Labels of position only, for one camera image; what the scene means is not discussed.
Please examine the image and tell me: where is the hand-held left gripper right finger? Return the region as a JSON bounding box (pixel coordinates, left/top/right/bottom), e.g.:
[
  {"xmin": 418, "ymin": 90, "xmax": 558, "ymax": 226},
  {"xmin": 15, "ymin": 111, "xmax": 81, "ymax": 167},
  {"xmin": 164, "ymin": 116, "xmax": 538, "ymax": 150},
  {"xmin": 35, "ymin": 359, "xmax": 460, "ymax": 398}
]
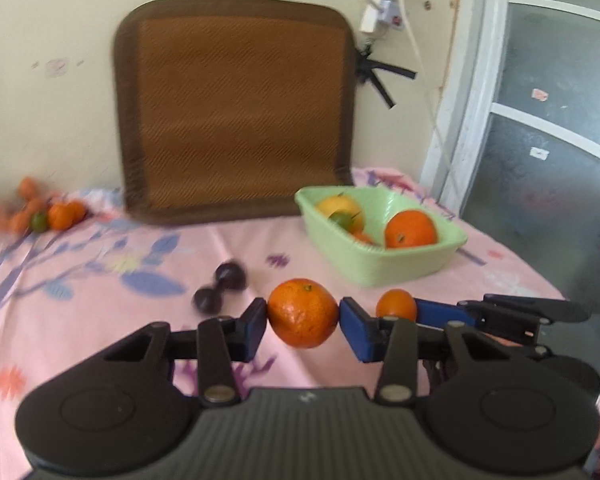
[{"xmin": 339, "ymin": 297, "xmax": 521, "ymax": 405}]

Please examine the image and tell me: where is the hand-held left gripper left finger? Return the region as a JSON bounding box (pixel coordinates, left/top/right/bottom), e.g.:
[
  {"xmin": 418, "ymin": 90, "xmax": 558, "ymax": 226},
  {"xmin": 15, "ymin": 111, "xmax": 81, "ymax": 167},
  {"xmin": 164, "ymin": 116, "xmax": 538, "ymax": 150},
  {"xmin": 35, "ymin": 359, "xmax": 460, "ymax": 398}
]
[{"xmin": 100, "ymin": 298, "xmax": 269, "ymax": 407}]

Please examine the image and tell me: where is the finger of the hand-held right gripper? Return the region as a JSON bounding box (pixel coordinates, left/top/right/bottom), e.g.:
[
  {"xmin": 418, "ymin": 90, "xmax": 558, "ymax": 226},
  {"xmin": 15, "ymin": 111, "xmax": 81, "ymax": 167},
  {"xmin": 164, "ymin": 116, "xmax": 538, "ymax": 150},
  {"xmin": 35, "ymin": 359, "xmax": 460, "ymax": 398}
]
[{"xmin": 415, "ymin": 294, "xmax": 591, "ymax": 346}]

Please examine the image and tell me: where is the medium tangerine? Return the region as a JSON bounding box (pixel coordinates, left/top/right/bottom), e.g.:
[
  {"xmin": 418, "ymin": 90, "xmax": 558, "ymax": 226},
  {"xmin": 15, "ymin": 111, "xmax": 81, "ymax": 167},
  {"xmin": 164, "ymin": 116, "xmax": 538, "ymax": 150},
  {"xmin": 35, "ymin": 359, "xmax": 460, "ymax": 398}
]
[{"xmin": 267, "ymin": 278, "xmax": 340, "ymax": 350}]

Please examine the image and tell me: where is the light green plastic basin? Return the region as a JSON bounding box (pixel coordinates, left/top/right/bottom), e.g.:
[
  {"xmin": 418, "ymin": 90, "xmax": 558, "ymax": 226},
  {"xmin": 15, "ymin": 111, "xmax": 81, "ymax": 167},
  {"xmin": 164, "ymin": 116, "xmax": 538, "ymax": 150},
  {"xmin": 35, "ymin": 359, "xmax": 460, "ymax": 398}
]
[{"xmin": 295, "ymin": 186, "xmax": 468, "ymax": 289}]

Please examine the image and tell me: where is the large orange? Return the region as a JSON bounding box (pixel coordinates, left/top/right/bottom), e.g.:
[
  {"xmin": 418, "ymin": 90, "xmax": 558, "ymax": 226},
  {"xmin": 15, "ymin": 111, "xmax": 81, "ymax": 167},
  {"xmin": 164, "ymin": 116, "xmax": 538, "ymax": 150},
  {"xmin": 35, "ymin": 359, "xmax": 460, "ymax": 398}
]
[{"xmin": 384, "ymin": 210, "xmax": 439, "ymax": 250}]

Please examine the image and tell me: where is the yellow grapefruit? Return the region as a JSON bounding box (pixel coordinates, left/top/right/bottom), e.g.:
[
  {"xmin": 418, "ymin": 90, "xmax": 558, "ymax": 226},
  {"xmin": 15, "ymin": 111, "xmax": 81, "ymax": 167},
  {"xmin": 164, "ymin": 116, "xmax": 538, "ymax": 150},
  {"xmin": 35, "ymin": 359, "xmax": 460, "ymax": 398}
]
[{"xmin": 315, "ymin": 195, "xmax": 365, "ymax": 234}]

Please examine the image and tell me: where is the red plum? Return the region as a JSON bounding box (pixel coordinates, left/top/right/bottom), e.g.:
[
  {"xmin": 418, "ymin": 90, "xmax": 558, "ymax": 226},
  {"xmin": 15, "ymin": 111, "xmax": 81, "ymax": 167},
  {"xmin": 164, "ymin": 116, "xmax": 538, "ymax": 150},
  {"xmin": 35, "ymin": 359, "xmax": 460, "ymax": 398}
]
[{"xmin": 192, "ymin": 287, "xmax": 226, "ymax": 316}]

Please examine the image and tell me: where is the dark purple plum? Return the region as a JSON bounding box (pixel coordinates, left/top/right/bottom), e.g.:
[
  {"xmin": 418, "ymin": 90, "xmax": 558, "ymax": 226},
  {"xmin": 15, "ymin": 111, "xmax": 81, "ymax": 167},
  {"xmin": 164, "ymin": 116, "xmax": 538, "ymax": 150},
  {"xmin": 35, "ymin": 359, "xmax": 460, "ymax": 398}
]
[{"xmin": 215, "ymin": 260, "xmax": 249, "ymax": 291}]

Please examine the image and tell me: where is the pink printed bedsheet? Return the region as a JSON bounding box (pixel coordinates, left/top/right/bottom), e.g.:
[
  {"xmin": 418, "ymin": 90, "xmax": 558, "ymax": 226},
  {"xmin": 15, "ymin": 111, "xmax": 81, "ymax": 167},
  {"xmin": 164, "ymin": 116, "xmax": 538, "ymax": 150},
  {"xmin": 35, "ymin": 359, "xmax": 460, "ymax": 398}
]
[{"xmin": 0, "ymin": 167, "xmax": 566, "ymax": 480}]

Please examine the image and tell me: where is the brown woven seat cushion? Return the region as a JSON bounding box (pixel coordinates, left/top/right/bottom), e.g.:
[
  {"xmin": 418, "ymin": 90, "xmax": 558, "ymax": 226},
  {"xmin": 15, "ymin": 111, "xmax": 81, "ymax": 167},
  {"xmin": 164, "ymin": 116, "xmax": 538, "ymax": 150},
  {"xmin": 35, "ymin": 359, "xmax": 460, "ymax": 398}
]
[{"xmin": 112, "ymin": 0, "xmax": 357, "ymax": 226}]

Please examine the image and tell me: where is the white framed glass door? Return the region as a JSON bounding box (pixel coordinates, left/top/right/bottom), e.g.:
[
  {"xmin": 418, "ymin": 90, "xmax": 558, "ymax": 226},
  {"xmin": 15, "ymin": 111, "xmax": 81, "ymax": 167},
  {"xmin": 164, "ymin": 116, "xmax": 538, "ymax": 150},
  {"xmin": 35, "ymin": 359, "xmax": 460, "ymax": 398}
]
[{"xmin": 420, "ymin": 0, "xmax": 600, "ymax": 306}]

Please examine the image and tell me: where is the black ribbon tie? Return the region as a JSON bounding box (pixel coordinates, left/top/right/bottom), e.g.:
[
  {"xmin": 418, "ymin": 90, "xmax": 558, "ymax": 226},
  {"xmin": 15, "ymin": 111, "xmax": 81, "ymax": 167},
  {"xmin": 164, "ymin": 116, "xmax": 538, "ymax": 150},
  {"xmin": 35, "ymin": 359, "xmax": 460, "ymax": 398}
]
[{"xmin": 355, "ymin": 46, "xmax": 417, "ymax": 110}]

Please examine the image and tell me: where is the pile of small tangerines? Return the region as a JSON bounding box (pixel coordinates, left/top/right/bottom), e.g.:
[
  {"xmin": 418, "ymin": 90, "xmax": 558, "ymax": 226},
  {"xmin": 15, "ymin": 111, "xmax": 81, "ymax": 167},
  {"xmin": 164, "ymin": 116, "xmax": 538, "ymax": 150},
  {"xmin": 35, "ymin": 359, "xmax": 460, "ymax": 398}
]
[{"xmin": 0, "ymin": 176, "xmax": 48, "ymax": 236}]

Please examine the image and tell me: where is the white power strip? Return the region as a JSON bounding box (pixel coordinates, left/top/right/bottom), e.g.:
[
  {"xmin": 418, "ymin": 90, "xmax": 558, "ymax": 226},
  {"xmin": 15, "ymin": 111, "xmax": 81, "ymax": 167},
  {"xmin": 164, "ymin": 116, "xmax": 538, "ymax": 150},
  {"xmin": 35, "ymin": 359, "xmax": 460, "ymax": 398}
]
[{"xmin": 360, "ymin": 0, "xmax": 407, "ymax": 37}]

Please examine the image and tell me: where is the white cable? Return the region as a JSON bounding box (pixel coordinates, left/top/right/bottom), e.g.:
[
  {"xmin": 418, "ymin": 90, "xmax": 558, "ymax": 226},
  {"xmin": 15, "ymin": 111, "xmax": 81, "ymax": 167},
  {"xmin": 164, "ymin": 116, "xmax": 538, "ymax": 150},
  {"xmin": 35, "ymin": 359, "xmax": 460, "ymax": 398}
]
[{"xmin": 394, "ymin": 0, "xmax": 462, "ymax": 201}]

